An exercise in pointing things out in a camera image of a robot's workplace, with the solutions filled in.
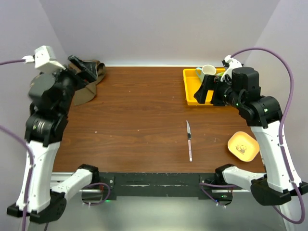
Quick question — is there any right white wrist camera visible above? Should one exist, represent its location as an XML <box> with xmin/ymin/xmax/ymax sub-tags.
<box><xmin>220</xmin><ymin>55</ymin><xmax>243</xmax><ymax>83</ymax></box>

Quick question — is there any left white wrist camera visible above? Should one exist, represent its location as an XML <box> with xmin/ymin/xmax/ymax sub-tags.
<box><xmin>22</xmin><ymin>45</ymin><xmax>66</xmax><ymax>74</ymax></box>

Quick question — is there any yellow plastic tray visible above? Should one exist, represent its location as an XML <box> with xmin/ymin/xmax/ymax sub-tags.
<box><xmin>183</xmin><ymin>68</ymin><xmax>213</xmax><ymax>106</ymax></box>

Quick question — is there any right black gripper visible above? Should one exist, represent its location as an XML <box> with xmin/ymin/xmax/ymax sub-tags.
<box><xmin>194</xmin><ymin>73</ymin><xmax>243</xmax><ymax>108</ymax></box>

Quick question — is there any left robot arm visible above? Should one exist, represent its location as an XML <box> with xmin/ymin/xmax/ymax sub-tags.
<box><xmin>7</xmin><ymin>55</ymin><xmax>100</xmax><ymax>224</ymax></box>

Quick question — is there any brown cloth napkin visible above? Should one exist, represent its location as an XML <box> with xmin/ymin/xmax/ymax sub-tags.
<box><xmin>30</xmin><ymin>59</ymin><xmax>106</xmax><ymax>106</ymax></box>

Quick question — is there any yellow panda bowl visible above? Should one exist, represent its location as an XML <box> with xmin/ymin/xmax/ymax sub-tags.
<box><xmin>227</xmin><ymin>131</ymin><xmax>260</xmax><ymax>162</ymax></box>

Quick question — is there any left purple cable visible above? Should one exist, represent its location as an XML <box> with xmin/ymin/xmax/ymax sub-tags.
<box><xmin>0</xmin><ymin>59</ymin><xmax>37</xmax><ymax>231</ymax></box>

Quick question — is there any pale green mug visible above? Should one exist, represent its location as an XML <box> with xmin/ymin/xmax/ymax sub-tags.
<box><xmin>195</xmin><ymin>64</ymin><xmax>216</xmax><ymax>83</ymax></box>

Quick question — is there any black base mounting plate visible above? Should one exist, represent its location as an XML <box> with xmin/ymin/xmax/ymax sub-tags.
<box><xmin>81</xmin><ymin>172</ymin><xmax>221</xmax><ymax>202</ymax></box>

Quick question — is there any knife with pink handle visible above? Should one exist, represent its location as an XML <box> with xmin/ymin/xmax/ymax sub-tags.
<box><xmin>186</xmin><ymin>120</ymin><xmax>193</xmax><ymax>162</ymax></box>

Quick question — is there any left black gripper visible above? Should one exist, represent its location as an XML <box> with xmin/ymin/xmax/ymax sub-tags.
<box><xmin>46</xmin><ymin>54</ymin><xmax>98</xmax><ymax>114</ymax></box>

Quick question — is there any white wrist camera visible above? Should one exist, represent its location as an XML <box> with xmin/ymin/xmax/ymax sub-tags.
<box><xmin>22</xmin><ymin>45</ymin><xmax>66</xmax><ymax>74</ymax></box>
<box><xmin>220</xmin><ymin>55</ymin><xmax>243</xmax><ymax>83</ymax></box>

